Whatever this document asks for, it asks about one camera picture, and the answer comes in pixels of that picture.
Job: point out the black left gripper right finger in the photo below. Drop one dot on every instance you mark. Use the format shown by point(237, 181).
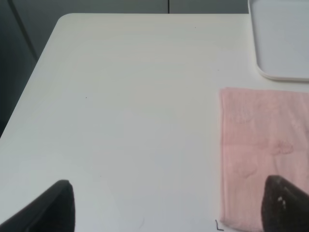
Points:
point(285, 207)

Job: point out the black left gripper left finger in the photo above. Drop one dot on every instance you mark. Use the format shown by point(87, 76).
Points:
point(52, 211)

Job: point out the white plastic tray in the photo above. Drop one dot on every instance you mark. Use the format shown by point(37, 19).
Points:
point(281, 38)

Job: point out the pink towel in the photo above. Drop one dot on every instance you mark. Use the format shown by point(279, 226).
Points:
point(263, 132)

